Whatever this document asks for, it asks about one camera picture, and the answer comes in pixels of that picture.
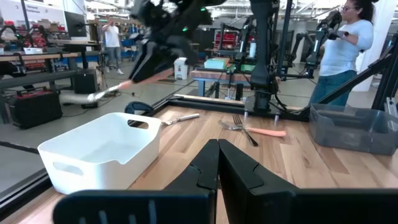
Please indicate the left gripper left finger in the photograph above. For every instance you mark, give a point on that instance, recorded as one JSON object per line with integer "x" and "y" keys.
{"x": 186, "y": 202}

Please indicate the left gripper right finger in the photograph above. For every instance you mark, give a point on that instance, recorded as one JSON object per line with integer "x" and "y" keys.
{"x": 255, "y": 199}

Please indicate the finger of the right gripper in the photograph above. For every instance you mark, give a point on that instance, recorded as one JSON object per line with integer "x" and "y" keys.
{"x": 152, "y": 62}
{"x": 188, "y": 53}

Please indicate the all-metal fork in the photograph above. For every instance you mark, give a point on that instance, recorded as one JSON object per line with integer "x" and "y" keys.
{"x": 248, "y": 136}

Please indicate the gray translucent bin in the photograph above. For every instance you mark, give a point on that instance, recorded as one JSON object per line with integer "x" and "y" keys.
{"x": 351, "y": 137}

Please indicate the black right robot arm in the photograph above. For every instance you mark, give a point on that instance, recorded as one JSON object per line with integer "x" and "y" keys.
{"x": 261, "y": 46}

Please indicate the black background robot arm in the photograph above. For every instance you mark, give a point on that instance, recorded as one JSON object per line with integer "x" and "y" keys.
{"x": 244, "y": 40}
{"x": 320, "y": 43}

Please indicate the small white waste bin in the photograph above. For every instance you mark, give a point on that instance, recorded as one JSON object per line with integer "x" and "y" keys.
{"x": 180, "y": 70}

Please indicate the teal box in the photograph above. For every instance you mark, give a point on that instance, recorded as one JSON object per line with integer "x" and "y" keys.
{"x": 216, "y": 63}

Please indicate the wooden workbench with blue legs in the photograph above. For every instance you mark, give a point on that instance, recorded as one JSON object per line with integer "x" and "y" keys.
{"x": 211, "y": 75}

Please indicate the red storage shelf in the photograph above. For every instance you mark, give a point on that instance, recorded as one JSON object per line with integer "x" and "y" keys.
{"x": 228, "y": 39}

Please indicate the person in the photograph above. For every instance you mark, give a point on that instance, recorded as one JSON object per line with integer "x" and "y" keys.
{"x": 112, "y": 37}
{"x": 342, "y": 53}

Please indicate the dark table clamp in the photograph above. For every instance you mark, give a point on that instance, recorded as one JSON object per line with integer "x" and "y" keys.
{"x": 136, "y": 107}

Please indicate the white bottle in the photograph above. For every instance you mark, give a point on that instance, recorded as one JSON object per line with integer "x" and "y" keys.
{"x": 252, "y": 48}

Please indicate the black speaker box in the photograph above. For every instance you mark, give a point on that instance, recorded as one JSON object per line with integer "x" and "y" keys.
{"x": 85, "y": 81}

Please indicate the black computer monitor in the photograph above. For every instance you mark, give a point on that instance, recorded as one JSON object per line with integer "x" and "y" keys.
{"x": 74, "y": 25}

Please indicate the white plastic bin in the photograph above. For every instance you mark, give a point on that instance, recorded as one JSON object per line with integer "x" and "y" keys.
{"x": 102, "y": 149}

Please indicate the long wooden workbench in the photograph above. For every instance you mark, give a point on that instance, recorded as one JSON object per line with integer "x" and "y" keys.
{"x": 37, "y": 56}

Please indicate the small white tray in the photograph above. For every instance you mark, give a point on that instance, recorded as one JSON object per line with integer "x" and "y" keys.
{"x": 32, "y": 50}

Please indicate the black case with red top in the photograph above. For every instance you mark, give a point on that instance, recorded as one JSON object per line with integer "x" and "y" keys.
{"x": 34, "y": 109}

